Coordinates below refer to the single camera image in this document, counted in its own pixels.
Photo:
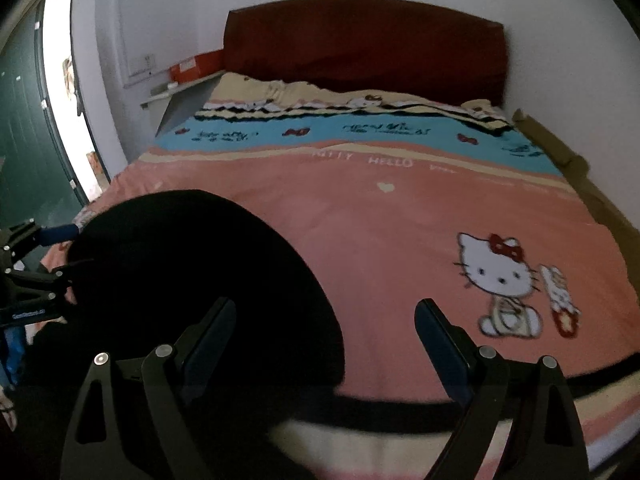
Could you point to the pink cartoon cat printed blanket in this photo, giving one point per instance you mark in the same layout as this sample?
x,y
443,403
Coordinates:
x,y
400,220

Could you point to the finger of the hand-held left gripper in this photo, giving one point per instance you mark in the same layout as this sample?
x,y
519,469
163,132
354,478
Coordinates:
x,y
57,234
45,277

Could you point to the white wall socket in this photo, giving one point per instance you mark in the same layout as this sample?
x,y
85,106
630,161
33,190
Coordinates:
x,y
141,65

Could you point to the orange cardboard box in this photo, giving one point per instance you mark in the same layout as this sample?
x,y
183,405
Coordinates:
x,y
197,66

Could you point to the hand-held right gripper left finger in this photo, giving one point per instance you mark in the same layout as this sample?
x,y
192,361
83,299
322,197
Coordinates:
x,y
210,342

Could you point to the dark green door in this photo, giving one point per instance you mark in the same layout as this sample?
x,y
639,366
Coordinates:
x,y
35,150

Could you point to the white wall shelf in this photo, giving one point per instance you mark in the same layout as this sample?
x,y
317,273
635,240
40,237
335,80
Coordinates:
x,y
175,95

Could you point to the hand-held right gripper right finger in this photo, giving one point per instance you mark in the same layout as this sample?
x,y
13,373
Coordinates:
x,y
440,342

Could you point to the blue white patterned cloth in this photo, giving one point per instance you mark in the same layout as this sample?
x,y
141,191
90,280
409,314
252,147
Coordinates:
x,y
9,360

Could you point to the black hooded jacket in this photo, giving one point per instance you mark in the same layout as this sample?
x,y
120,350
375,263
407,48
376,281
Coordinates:
x,y
200,260

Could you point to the olive green cloth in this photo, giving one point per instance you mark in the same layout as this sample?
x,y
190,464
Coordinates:
x,y
590,180

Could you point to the dark red headboard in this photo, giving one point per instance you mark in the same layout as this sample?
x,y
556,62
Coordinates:
x,y
365,45

